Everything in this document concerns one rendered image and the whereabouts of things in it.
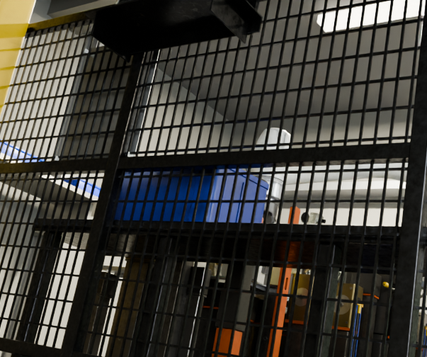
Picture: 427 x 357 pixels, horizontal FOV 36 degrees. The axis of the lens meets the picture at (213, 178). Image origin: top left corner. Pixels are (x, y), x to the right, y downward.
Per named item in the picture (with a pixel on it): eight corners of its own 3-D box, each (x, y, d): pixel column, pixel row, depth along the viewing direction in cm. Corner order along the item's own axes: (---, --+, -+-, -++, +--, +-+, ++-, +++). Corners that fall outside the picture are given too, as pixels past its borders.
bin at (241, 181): (159, 246, 154) (171, 193, 158) (261, 246, 133) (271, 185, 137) (104, 225, 143) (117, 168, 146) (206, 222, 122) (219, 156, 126)
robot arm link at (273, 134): (294, 182, 180) (275, 192, 192) (302, 129, 185) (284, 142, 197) (256, 171, 178) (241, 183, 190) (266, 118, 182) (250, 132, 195)
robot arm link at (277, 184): (262, 187, 190) (258, 207, 188) (246, 176, 183) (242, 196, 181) (290, 187, 185) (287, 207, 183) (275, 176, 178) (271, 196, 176)
